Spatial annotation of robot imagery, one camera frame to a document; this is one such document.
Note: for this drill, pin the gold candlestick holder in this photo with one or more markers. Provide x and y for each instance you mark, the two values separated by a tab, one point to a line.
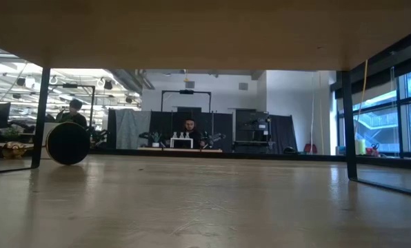
67	143

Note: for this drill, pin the person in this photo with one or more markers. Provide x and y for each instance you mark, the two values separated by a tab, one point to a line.
75	118
191	136

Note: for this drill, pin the black curtain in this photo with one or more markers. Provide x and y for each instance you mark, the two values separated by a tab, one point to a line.
222	131

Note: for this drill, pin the white rack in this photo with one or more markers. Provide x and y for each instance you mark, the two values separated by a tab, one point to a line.
181	139

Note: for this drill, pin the background wooden table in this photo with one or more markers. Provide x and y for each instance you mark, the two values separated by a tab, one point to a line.
178	149

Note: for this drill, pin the black machine on stand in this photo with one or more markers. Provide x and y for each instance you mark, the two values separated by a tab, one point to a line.
257	127

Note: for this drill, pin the background potted plant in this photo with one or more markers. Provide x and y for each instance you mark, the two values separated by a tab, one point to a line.
156	139

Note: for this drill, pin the grey curtain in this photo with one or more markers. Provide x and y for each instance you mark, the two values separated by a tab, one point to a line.
131	127

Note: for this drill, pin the wooden riser shelf black legs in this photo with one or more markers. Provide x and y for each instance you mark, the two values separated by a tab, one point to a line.
191	34

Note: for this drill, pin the red object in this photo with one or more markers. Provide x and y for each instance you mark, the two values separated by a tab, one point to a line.
310	149

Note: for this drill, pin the yellow-green cylinder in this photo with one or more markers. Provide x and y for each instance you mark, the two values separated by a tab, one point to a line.
360	147

